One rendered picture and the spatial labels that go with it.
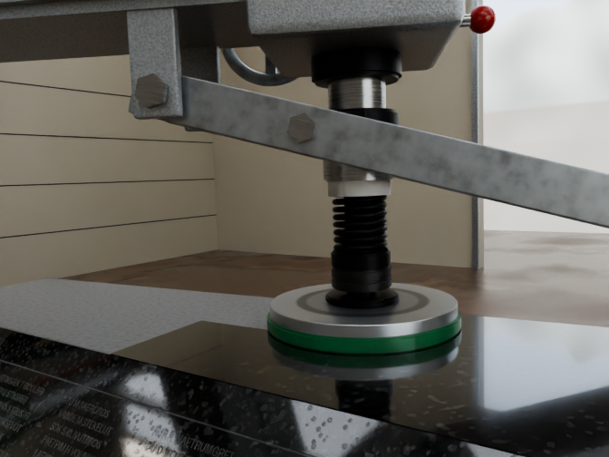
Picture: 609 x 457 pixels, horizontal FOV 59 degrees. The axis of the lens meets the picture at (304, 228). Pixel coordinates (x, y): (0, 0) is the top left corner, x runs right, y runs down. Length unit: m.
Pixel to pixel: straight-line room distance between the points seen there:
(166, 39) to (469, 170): 0.33
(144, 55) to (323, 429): 0.39
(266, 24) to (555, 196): 0.32
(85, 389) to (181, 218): 6.63
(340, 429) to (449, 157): 0.29
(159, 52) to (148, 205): 6.30
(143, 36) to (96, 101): 5.98
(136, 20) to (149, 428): 0.38
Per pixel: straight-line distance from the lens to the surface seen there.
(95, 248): 6.45
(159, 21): 0.58
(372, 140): 0.55
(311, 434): 0.42
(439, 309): 0.58
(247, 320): 0.66
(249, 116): 0.56
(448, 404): 0.43
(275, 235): 6.92
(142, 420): 0.51
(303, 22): 0.52
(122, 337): 0.64
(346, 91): 0.59
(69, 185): 6.28
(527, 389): 0.47
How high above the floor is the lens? 0.97
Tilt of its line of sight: 5 degrees down
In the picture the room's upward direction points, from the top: 2 degrees counter-clockwise
